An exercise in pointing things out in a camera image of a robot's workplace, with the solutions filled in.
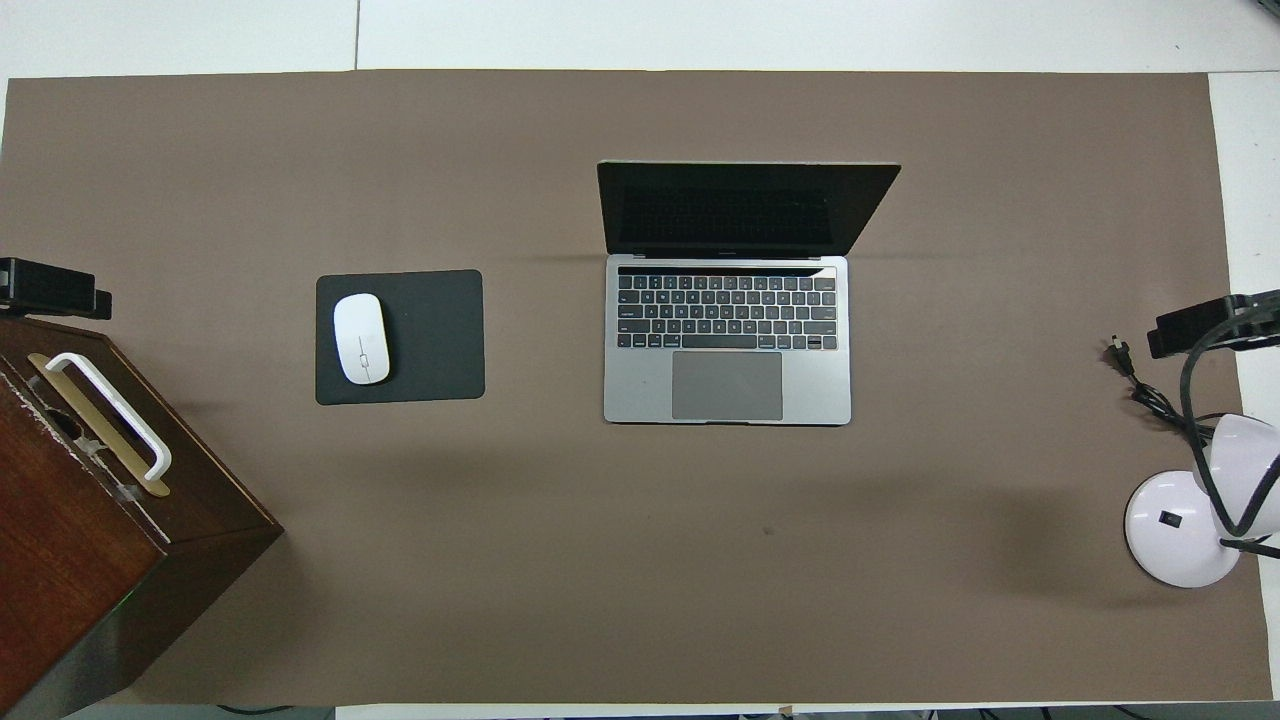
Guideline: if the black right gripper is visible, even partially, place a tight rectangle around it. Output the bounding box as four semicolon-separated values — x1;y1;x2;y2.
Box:
1147;289;1280;360

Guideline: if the grey Apple laptop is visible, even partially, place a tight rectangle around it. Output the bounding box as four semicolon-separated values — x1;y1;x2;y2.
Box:
597;160;903;427

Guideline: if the white desk lamp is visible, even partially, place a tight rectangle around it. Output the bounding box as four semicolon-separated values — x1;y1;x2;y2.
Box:
1124;413;1280;589

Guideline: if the brown wooden box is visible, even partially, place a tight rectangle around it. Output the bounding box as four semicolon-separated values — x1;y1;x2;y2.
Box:
0;312;285;720

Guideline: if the white computer mouse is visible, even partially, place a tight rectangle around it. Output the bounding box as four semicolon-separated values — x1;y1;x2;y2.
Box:
333;293;392;386

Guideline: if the black mouse pad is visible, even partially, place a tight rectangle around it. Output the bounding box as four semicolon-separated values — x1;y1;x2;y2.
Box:
316;269;486;406

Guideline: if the brown table mat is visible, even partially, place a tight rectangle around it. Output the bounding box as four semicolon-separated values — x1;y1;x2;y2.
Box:
0;70;1273;706

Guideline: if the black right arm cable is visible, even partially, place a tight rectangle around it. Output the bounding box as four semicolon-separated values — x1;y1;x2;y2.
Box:
1180;315;1280;537

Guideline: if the black lamp power cable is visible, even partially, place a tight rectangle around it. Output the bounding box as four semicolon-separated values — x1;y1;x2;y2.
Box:
1105;338;1201;441

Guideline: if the gold handle plate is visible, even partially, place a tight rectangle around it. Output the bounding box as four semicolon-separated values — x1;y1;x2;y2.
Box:
27;352;171;498

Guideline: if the white box handle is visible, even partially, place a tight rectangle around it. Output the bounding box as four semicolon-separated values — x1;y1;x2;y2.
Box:
45;352;173;483

